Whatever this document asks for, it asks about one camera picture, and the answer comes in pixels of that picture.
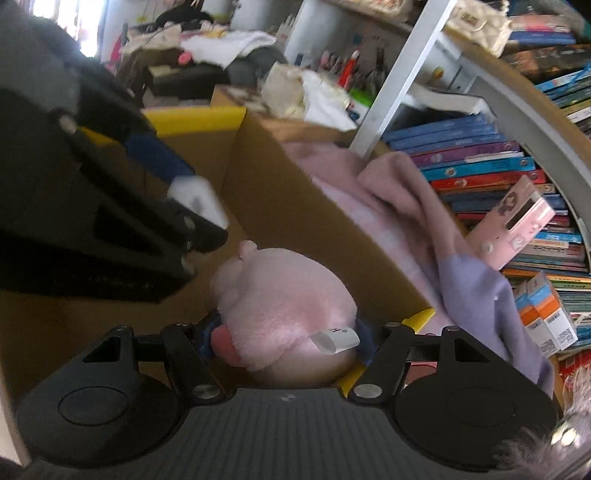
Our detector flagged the cardboard box with yellow edges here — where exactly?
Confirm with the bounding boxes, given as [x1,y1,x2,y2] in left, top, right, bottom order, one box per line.
[0,106,437,416]

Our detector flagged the pink and purple cloth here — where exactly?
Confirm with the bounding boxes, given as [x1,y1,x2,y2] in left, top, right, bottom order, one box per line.
[281,141,555,398]

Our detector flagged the orange and white small boxes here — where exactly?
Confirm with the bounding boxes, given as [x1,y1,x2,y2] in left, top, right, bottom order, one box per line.
[526,271,579,349]

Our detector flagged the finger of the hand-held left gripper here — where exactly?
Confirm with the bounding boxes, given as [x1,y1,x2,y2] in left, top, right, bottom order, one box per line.
[0,131,229,305]
[0,65,195,185]

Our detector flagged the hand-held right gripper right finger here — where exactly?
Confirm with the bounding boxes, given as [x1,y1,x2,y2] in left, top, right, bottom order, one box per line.
[347,318,509,401]

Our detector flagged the row of leaning books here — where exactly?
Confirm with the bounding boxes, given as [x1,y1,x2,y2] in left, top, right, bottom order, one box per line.
[501,14,591,137]

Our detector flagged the open white book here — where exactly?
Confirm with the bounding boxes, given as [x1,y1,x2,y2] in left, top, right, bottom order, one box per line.
[409,83,495,116]

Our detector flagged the white cloth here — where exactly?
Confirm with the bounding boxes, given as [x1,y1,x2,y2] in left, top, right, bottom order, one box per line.
[180,30,278,61]

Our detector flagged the person's left forearm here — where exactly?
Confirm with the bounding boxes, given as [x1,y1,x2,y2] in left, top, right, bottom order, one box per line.
[0,0,98,112]

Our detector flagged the red tube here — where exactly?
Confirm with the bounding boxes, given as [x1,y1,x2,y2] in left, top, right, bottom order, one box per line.
[337,50,361,88]

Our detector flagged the person's fuzzy grey clothing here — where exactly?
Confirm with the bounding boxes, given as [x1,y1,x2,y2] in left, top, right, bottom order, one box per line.
[494,401,591,480]

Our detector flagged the white quilted handbag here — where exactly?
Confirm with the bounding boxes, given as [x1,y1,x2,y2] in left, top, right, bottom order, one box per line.
[443,0,513,58]

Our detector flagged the white jar with green lid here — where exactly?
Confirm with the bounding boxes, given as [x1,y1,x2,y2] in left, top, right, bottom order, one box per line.
[348,88,376,123]

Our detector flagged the black flat case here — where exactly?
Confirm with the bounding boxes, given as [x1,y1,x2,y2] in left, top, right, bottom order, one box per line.
[148,62,227,100]

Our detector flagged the pink plush toy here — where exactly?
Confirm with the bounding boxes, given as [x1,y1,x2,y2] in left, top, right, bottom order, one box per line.
[210,240,370,388]

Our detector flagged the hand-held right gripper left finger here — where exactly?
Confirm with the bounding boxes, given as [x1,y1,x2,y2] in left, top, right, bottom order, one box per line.
[81,313,227,402]

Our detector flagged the white bookshelf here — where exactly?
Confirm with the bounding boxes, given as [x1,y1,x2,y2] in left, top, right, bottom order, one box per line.
[281,0,591,278]

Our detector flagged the dark grey cloth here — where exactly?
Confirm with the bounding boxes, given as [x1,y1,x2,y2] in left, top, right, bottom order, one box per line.
[226,46,288,88]

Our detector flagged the cream cloth bag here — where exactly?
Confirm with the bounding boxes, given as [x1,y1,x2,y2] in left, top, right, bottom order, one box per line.
[263,62,357,132]

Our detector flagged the pink rectangular box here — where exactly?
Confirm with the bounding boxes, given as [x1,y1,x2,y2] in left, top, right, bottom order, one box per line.
[466,175,557,273]

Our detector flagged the stack of colourful books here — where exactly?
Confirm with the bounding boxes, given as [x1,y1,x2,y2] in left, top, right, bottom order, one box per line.
[383,113,591,361]

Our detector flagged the wooden tray box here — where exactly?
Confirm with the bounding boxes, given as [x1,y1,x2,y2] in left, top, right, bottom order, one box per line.
[210,85,391,158]

